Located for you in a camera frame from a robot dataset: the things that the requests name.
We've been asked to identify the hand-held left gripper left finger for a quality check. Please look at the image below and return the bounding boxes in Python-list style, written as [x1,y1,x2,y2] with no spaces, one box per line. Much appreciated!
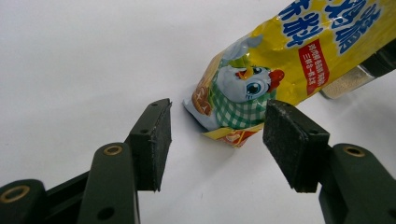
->
[76,98,173,224]

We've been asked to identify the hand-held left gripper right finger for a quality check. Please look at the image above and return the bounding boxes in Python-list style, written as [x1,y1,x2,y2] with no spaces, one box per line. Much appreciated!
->
[262,99,396,224]

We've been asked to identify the clear jar with black lid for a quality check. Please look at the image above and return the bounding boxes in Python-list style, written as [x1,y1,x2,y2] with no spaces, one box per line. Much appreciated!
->
[319,38,396,101]

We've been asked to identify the yellow seasoning pouch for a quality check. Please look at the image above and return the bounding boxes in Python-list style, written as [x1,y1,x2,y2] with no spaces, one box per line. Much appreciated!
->
[182,0,396,149]

